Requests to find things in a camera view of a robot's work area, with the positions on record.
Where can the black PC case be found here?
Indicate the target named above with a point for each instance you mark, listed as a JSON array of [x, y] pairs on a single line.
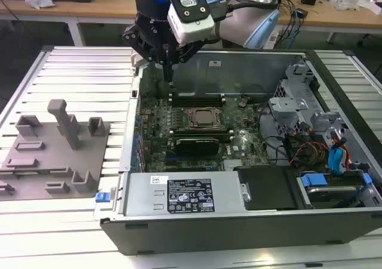
[[209, 236]]

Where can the grey power supply black label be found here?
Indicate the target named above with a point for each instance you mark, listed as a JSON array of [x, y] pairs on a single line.
[[143, 194]]

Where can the coin cell battery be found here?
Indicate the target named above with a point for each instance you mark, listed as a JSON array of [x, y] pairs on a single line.
[[242, 102]]

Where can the black plastic shroud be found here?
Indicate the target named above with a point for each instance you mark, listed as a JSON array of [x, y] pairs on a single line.
[[268, 188]]

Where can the black power adapter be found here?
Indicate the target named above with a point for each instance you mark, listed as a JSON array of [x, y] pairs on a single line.
[[303, 13]]

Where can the white power strip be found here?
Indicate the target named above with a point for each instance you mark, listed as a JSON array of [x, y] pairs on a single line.
[[273, 39]]

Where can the black Nvidia graphics card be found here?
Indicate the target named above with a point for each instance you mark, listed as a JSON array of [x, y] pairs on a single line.
[[197, 148]]

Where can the hard disk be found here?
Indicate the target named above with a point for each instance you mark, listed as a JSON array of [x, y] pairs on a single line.
[[334, 196]]

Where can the grey metal drive cage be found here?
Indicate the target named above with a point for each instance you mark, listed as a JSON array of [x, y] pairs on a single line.
[[286, 108]]

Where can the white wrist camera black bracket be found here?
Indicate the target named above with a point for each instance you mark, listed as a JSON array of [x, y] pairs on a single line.
[[194, 27]]

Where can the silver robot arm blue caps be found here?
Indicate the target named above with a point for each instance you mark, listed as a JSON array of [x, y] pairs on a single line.
[[232, 30]]

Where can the wooden desk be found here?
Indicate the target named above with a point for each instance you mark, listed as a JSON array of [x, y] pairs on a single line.
[[89, 9]]

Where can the CPU socket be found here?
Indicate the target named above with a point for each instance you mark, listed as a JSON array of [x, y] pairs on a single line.
[[206, 108]]

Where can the silver chipset heat sink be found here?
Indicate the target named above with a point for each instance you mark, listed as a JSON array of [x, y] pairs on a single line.
[[232, 165]]

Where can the silver CPU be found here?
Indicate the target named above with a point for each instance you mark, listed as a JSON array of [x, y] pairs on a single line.
[[206, 117]]

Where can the crumpled white paper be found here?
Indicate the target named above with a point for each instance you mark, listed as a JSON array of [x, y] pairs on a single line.
[[40, 3]]

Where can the grey parts rack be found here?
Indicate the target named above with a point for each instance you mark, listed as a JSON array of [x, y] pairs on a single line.
[[53, 155]]

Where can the grey case release latch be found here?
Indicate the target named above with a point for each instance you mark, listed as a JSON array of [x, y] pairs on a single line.
[[135, 61]]

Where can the blue case latch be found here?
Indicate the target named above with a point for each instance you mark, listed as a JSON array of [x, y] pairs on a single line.
[[102, 197]]

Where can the green motherboard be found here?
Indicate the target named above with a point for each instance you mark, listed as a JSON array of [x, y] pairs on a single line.
[[238, 123]]

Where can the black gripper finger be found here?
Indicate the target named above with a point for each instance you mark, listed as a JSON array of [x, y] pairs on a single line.
[[131, 37], [186, 55]]

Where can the blue disk carrier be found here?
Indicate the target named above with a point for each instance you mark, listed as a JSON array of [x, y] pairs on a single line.
[[313, 181]]

